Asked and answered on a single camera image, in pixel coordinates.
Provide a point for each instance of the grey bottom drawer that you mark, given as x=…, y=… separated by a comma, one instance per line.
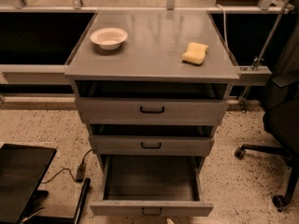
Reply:
x=151, y=186

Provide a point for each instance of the grey drawer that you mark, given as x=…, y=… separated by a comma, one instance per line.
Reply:
x=142, y=102
x=151, y=186
x=165, y=140

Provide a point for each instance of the grey middle drawer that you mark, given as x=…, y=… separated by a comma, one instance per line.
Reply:
x=165, y=140

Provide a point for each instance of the grey top drawer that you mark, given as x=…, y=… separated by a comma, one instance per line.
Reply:
x=142, y=102

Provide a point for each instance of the grey drawer cabinet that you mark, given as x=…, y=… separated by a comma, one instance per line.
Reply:
x=162, y=92

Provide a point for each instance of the black office chair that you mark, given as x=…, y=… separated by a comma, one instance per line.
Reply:
x=281, y=118

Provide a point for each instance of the black monitor screen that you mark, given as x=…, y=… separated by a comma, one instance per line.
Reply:
x=22, y=169

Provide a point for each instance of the yellow sponge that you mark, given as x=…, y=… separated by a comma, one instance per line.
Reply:
x=195, y=53

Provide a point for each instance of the white bowl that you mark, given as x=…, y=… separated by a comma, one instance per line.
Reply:
x=109, y=38

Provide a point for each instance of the black power adapter with cable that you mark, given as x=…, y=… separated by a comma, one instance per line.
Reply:
x=80, y=173

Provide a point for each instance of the grey rail frame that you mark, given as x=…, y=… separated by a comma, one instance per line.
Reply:
x=34, y=73

